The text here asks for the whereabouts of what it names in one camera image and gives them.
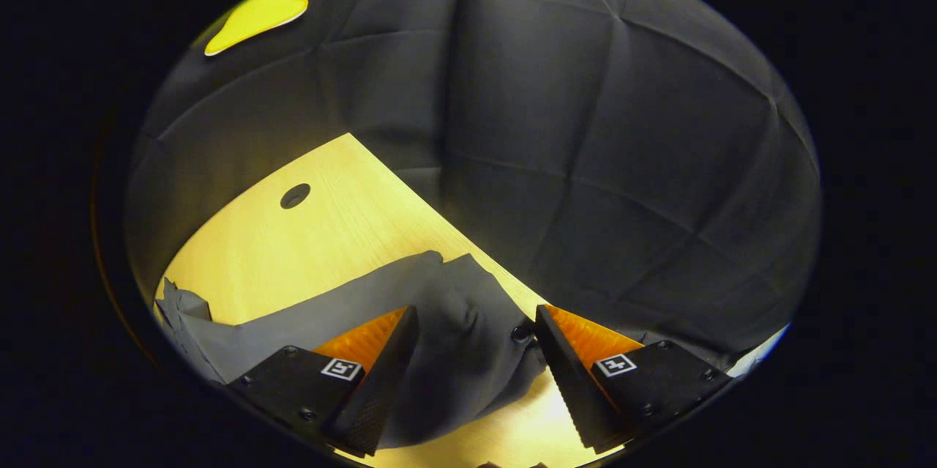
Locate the black backdrop cloth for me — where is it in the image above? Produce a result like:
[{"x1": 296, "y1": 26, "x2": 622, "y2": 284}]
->
[{"x1": 124, "y1": 0, "x2": 822, "y2": 374}]

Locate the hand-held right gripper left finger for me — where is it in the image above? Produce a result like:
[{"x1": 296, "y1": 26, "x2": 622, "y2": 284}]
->
[{"x1": 228, "y1": 305, "x2": 420, "y2": 458}]

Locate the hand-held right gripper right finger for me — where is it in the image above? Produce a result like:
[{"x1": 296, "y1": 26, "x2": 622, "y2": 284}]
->
[{"x1": 534, "y1": 303, "x2": 734, "y2": 454}]

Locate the grey button shirt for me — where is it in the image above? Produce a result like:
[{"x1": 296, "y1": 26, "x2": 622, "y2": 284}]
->
[{"x1": 154, "y1": 250, "x2": 550, "y2": 448}]

